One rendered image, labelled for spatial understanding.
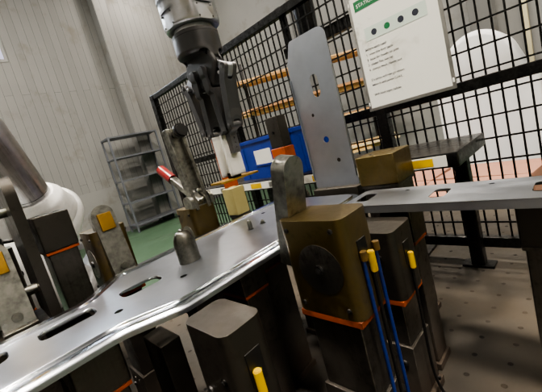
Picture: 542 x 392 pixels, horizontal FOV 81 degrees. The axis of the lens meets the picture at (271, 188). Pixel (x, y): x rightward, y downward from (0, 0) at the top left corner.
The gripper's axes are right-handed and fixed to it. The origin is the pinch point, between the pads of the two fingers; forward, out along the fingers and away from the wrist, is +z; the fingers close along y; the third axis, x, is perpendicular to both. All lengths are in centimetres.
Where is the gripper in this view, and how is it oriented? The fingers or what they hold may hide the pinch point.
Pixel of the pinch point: (228, 155)
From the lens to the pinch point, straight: 55.1
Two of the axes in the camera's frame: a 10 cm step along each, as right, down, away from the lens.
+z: 2.5, 9.6, 1.5
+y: 6.9, -0.7, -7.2
